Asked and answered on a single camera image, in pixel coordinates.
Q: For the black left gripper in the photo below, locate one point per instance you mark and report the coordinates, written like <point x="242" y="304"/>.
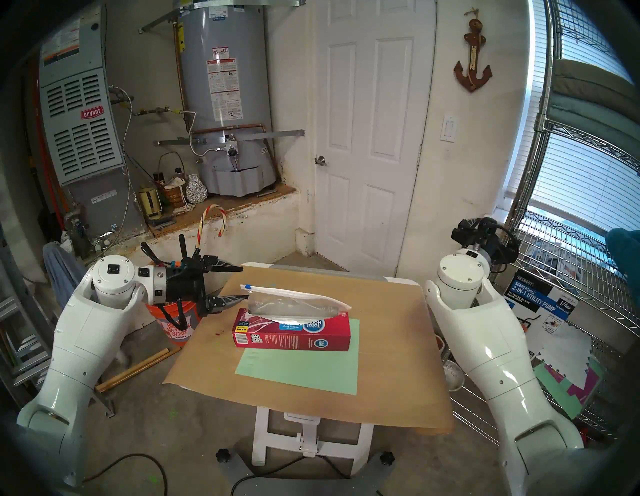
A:
<point x="185" y="282"/>

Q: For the clear ziplock bag blue slider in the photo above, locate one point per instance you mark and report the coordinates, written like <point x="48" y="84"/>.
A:
<point x="295" y="300"/>

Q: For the grey Bryant furnace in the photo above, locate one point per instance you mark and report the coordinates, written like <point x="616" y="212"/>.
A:
<point x="82" y="135"/>

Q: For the red freezer bag box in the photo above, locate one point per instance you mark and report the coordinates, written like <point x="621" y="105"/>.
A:
<point x="295" y="342"/>

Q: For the orange plastic bucket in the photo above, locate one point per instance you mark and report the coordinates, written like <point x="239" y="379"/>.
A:
<point x="172" y="330"/>

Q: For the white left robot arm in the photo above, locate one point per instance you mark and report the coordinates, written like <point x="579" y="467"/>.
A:
<point x="85" y="320"/>

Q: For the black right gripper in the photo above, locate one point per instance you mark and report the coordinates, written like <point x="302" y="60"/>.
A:
<point x="487" y="237"/>

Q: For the coloured paper stack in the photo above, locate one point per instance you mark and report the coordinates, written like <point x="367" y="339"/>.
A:
<point x="560" y="395"/>

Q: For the white table frame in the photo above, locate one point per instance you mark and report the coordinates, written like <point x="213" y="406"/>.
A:
<point x="310" y="435"/>

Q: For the striped candy cane decoration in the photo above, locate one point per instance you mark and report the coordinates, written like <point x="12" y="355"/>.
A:
<point x="223" y="215"/>

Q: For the white jagged paper sheet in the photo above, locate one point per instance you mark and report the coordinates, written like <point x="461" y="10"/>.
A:
<point x="565" y="355"/>

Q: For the grey water heater tank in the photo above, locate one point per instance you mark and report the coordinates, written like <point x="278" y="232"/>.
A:
<point x="250" y="75"/>

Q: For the grey brown seat cushion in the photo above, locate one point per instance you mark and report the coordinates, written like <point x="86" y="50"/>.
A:
<point x="595" y="80"/>

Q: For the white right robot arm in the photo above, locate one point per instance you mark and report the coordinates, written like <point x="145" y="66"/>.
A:
<point x="480" y="325"/>

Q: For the pale green seat cushion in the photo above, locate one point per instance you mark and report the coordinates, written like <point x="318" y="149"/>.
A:
<point x="585" y="122"/>

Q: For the white panel door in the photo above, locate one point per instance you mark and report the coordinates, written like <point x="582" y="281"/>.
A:
<point x="372" y="175"/>

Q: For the black base knob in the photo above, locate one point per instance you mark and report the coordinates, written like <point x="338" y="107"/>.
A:
<point x="387" y="458"/>
<point x="223" y="455"/>

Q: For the white light switch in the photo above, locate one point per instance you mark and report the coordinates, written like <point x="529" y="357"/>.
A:
<point x="449" y="129"/>

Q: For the utility pump cardboard box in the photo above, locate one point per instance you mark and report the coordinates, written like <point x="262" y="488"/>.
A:
<point x="545" y="300"/>

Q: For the pale green paper sheet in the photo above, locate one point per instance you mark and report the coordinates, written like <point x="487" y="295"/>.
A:
<point x="300" y="372"/>

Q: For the blue hanging cloth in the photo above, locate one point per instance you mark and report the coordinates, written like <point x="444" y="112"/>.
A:
<point x="62" y="270"/>

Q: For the brown board table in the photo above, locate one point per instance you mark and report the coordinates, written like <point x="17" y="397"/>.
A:
<point x="400" y="365"/>

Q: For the white window blinds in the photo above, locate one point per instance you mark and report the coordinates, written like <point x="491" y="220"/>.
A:
<point x="590" y="185"/>

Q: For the turquoise pillow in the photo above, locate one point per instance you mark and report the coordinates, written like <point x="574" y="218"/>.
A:
<point x="625" y="252"/>

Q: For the aluminium ladder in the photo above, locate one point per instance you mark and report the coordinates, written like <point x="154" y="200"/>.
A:
<point x="25" y="360"/>

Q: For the wooden plank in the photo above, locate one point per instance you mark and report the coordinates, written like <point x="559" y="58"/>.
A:
<point x="140" y="369"/>

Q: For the foil wrapped object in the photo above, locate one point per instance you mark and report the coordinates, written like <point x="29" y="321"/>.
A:
<point x="196" y="190"/>

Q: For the wooden anchor wall decoration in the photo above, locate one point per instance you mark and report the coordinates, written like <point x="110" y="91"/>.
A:
<point x="473" y="45"/>

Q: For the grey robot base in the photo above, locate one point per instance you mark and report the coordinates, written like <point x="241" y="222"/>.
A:
<point x="300" y="482"/>

